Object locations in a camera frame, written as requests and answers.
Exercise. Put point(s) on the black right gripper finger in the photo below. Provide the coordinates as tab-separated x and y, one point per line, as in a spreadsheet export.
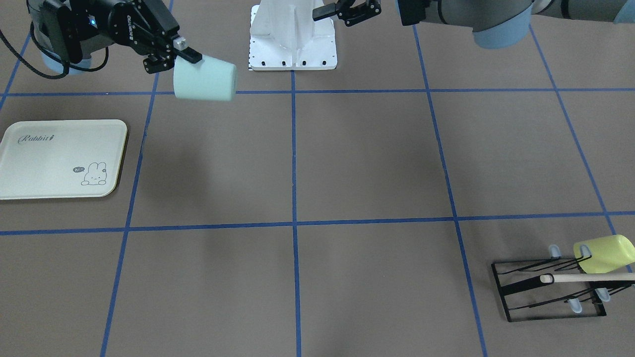
182	49

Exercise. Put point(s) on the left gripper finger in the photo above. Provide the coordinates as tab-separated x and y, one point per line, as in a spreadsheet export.
326	11

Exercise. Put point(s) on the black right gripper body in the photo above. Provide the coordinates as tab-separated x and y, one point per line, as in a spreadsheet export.
133	26

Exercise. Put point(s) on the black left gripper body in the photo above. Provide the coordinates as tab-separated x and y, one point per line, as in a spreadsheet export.
358	11

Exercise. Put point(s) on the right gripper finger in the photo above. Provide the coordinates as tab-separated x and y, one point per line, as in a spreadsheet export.
153	64

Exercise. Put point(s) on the light green cup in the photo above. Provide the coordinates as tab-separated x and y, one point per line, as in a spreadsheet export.
208	79

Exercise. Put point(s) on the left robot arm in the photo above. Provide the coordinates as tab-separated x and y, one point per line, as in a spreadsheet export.
499	24

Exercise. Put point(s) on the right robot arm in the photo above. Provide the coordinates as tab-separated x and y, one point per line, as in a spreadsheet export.
89	43

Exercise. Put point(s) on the cream rabbit tray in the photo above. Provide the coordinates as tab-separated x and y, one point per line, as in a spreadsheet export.
43	159

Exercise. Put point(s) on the yellow cup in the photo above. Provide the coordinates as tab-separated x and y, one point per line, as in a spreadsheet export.
604	254

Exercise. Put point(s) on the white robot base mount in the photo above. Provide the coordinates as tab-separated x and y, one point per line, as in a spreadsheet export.
285	37

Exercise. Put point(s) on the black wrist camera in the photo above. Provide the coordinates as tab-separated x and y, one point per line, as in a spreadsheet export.
55	28

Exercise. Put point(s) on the wooden rack handle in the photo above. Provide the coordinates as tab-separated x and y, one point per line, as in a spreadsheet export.
601	277

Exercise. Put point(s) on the black wire cup rack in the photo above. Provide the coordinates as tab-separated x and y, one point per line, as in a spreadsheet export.
524	298

